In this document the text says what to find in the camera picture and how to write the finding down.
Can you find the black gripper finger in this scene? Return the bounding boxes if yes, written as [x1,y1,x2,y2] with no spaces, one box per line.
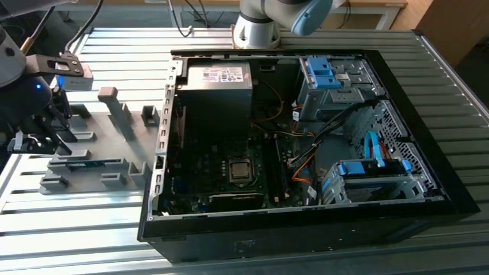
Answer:
[44,87,73,156]
[6,130,58,156]

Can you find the blue RAM stick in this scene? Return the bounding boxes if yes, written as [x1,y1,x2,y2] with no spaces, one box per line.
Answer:
[56,161,116,170]

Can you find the black RAM slot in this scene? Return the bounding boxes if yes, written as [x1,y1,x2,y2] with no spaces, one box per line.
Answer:
[265,135,277,202]

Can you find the grey parts rack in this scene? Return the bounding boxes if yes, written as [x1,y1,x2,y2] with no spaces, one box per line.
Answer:
[37,87,161,196]

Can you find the grey power supply unit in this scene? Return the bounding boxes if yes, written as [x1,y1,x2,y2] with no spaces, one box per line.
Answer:
[176,61,256,135]

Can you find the green motherboard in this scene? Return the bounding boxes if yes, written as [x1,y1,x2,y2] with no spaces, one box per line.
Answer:
[164,133,306,214]

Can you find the metal socket cover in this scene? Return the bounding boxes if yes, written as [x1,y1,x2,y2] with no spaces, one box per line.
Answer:
[226,156,256,187]

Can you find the silver CPU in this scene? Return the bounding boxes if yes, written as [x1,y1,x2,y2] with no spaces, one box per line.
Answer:
[230,162,250,179]

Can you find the black graphics card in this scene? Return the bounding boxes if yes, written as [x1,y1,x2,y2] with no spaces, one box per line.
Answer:
[206,191,266,213]

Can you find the black PC case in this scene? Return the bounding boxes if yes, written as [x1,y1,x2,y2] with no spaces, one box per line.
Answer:
[137,48,481,264]

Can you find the silver drive cage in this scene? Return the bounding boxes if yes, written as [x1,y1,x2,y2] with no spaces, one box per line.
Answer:
[296,57,386,123]
[320,159,436,205]

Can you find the blue disk carrier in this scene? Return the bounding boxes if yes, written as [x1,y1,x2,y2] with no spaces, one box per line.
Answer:
[337,160,377,176]
[306,57,341,89]

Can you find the wooden desk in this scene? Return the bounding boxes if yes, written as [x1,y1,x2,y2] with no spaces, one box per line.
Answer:
[168,0,408,31]

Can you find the wooden cabinet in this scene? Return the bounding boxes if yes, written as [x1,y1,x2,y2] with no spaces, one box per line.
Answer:
[397,0,489,69]

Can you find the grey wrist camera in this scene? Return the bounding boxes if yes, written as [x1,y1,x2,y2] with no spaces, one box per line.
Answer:
[56,66,96,92]

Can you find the black camera cable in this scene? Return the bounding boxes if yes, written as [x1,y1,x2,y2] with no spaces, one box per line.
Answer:
[61,0,105,58]

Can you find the yellow wire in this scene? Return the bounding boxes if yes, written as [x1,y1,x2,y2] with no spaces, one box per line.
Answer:
[250,81,285,124]

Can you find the orange wire bundle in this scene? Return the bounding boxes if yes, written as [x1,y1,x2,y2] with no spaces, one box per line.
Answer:
[292,151,318,184]

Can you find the black wire bundle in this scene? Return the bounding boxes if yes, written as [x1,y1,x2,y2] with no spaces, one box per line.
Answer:
[296,103,373,167]

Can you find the blue data cable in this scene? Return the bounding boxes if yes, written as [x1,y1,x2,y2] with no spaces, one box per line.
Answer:
[364,130,386,168]

